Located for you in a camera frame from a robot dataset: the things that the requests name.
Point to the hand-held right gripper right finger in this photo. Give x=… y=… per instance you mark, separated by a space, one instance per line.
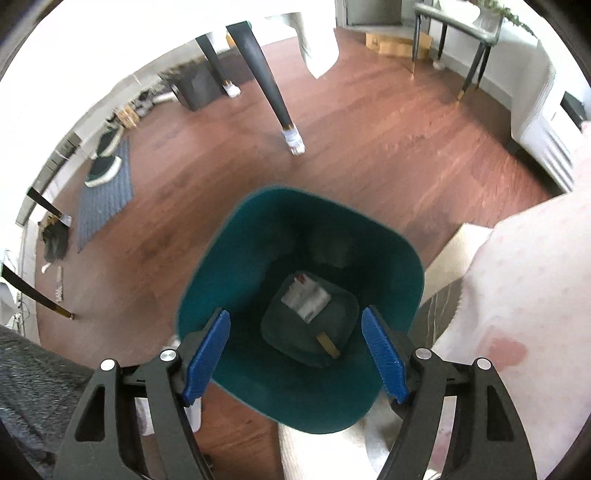
x=383 y=355

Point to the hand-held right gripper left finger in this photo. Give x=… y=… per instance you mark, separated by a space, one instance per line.
x=207 y=355

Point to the teal plastic waste bin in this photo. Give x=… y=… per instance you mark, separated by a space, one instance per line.
x=240 y=240

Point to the flat brown stick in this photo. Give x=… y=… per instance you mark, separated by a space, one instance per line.
x=328 y=345

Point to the crumpled white wrapper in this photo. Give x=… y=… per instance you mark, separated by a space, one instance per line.
x=307 y=297

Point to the beige cardboard sheet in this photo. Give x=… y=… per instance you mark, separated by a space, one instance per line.
x=455 y=258

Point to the pink printed tablecloth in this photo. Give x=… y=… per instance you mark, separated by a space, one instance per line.
x=531 y=300

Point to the dark grey cloth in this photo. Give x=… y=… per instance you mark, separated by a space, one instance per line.
x=32 y=378

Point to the black gold-tipped furniture leg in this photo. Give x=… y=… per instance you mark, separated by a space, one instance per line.
x=37 y=293
x=46 y=205

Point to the blue-grey woven rug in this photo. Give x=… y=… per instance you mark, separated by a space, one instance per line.
x=104 y=203

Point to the dark floor bag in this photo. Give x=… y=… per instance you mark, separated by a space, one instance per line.
x=55 y=242

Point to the green and white sneaker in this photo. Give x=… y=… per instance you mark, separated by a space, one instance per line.
x=110 y=143
x=104 y=171

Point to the dark grey box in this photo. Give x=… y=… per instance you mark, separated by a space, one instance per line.
x=198 y=87

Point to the black table leg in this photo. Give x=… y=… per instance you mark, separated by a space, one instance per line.
x=214 y=64
x=265 y=74

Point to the small white object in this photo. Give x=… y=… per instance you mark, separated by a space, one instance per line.
x=438 y=64

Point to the cardboard box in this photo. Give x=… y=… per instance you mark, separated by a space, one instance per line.
x=392 y=45

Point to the grey dining chair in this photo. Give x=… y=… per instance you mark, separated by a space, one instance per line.
x=457 y=21

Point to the grey door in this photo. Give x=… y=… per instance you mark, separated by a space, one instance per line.
x=369 y=11

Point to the potted green plant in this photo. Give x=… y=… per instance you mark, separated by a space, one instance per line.
x=501 y=9

